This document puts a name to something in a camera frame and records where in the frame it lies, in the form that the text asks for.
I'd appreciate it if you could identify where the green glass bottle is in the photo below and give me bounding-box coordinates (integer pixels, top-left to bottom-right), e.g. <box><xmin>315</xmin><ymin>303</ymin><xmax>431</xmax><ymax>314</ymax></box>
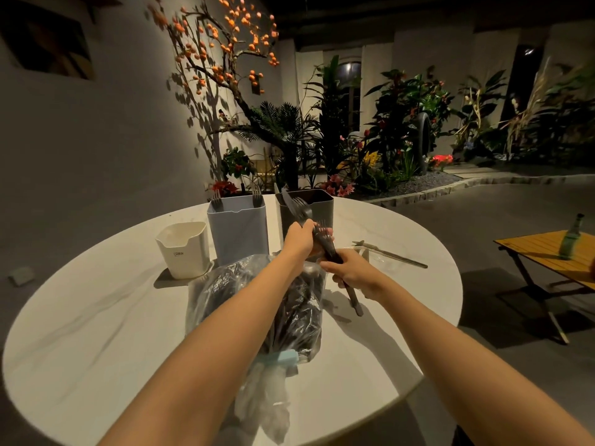
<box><xmin>558</xmin><ymin>213</ymin><xmax>586</xmax><ymax>260</ymax></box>

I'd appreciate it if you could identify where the dark wall picture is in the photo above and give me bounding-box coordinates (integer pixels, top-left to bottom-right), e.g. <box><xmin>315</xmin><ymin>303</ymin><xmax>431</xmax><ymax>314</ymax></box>
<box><xmin>0</xmin><ymin>0</ymin><xmax>96</xmax><ymax>81</ymax></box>

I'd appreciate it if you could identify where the clear bag of black cutlery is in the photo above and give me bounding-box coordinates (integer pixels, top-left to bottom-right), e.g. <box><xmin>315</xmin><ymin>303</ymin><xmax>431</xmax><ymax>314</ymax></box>
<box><xmin>185</xmin><ymin>254</ymin><xmax>329</xmax><ymax>444</ymax></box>

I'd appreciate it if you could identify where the black plastic knife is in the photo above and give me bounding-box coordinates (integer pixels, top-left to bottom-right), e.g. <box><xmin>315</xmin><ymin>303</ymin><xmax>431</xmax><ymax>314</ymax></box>
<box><xmin>281</xmin><ymin>187</ymin><xmax>304</xmax><ymax>224</ymax></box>

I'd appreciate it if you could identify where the clear plastic wrapper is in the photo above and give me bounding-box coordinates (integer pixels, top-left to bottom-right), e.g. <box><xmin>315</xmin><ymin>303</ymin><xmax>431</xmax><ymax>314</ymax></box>
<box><xmin>342</xmin><ymin>246</ymin><xmax>387</xmax><ymax>266</ymax></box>

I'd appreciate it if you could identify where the bush with red flowers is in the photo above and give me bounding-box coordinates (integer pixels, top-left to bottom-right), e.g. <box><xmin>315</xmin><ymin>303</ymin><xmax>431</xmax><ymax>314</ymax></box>
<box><xmin>364</xmin><ymin>68</ymin><xmax>456</xmax><ymax>174</ymax></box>

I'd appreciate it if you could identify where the tall broad leaf plant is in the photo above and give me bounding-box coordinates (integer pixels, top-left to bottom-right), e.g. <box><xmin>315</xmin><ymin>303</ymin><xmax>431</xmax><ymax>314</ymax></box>
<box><xmin>304</xmin><ymin>55</ymin><xmax>361</xmax><ymax>174</ymax></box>

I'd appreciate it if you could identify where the person's right hand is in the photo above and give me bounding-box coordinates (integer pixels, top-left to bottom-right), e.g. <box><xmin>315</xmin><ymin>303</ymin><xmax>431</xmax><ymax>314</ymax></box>
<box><xmin>320</xmin><ymin>248</ymin><xmax>389</xmax><ymax>302</ymax></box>

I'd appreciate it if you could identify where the pink flower bunch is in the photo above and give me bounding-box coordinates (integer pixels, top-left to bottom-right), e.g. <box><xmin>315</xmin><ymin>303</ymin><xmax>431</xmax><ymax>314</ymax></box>
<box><xmin>320</xmin><ymin>173</ymin><xmax>356</xmax><ymax>198</ymax></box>

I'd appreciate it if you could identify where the small grey floor block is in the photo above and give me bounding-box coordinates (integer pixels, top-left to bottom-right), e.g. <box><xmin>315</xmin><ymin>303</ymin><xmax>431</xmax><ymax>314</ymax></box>
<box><xmin>8</xmin><ymin>265</ymin><xmax>36</xmax><ymax>288</ymax></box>

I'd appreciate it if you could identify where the person's right forearm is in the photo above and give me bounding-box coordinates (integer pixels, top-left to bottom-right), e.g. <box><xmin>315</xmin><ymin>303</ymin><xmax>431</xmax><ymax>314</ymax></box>
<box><xmin>371</xmin><ymin>273</ymin><xmax>595</xmax><ymax>446</ymax></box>

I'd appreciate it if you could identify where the light blue cutlery holder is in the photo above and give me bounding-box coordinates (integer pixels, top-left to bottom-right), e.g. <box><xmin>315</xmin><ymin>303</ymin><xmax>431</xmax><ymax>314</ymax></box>
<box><xmin>207</xmin><ymin>194</ymin><xmax>270</xmax><ymax>267</ymax></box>

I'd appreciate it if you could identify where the dry pale reed plant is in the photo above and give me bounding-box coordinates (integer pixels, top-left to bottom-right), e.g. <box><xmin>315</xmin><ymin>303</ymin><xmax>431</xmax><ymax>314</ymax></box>
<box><xmin>500</xmin><ymin>58</ymin><xmax>554</xmax><ymax>159</ymax></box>

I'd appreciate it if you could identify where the person's left hand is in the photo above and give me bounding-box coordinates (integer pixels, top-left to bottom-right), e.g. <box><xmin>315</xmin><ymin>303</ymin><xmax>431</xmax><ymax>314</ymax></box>
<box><xmin>280</xmin><ymin>219</ymin><xmax>334</xmax><ymax>268</ymax></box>

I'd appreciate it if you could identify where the small palm plant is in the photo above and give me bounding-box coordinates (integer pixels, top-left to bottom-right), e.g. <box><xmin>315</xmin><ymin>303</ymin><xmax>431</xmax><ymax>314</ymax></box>
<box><xmin>231</xmin><ymin>101</ymin><xmax>322</xmax><ymax>191</ymax></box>

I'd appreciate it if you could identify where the dark grey cutlery holder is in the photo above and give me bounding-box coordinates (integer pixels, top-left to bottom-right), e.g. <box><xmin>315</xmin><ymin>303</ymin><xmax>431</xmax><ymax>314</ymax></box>
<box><xmin>275</xmin><ymin>189</ymin><xmax>335</xmax><ymax>242</ymax></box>

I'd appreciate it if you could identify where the tree with orange fruits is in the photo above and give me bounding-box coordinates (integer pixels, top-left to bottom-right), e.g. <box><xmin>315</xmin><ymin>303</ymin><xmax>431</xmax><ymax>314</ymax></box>
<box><xmin>147</xmin><ymin>0</ymin><xmax>281</xmax><ymax>149</ymax></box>

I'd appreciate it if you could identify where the bundle of black forks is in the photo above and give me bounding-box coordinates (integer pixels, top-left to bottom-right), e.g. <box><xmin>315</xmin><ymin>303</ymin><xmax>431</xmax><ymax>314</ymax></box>
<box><xmin>312</xmin><ymin>221</ymin><xmax>364</xmax><ymax>317</ymax></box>

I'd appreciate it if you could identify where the leafy plant with red blooms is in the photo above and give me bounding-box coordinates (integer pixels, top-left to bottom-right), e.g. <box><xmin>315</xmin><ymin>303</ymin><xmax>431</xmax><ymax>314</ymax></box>
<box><xmin>221</xmin><ymin>147</ymin><xmax>256</xmax><ymax>180</ymax></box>

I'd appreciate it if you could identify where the person's left forearm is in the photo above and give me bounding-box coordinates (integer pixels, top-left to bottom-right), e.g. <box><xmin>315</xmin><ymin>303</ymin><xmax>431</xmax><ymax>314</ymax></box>
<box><xmin>98</xmin><ymin>250</ymin><xmax>308</xmax><ymax>446</ymax></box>

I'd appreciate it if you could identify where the light blue bag clip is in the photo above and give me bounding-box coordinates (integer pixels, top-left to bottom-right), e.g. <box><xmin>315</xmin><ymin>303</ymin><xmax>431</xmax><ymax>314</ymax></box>
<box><xmin>264</xmin><ymin>349</ymin><xmax>299</xmax><ymax>376</ymax></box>

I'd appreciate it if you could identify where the black tyre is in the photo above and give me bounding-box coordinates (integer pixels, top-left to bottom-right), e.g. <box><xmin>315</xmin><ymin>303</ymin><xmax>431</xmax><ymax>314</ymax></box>
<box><xmin>411</xmin><ymin>111</ymin><xmax>432</xmax><ymax>175</ymax></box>

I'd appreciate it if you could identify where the dark knife with long handle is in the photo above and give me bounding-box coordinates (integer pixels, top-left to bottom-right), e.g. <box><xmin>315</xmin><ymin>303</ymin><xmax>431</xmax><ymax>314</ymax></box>
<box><xmin>352</xmin><ymin>240</ymin><xmax>429</xmax><ymax>269</ymax></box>

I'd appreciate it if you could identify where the wooden folding table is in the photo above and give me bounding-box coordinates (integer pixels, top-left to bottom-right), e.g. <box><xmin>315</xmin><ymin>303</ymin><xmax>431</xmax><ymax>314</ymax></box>
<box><xmin>494</xmin><ymin>230</ymin><xmax>595</xmax><ymax>345</ymax></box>

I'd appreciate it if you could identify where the arched window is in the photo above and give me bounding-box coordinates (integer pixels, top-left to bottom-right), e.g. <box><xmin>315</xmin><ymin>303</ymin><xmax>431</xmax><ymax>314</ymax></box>
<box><xmin>335</xmin><ymin>61</ymin><xmax>363</xmax><ymax>133</ymax></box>

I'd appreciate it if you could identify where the stone garden border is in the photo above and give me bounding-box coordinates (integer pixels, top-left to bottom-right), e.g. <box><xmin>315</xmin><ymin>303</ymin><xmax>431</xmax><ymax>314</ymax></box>
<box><xmin>366</xmin><ymin>173</ymin><xmax>595</xmax><ymax>208</ymax></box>

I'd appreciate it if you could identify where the white cutlery holder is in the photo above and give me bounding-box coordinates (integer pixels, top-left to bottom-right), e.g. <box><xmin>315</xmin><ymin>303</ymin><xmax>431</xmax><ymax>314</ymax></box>
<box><xmin>155</xmin><ymin>221</ymin><xmax>213</xmax><ymax>280</ymax></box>

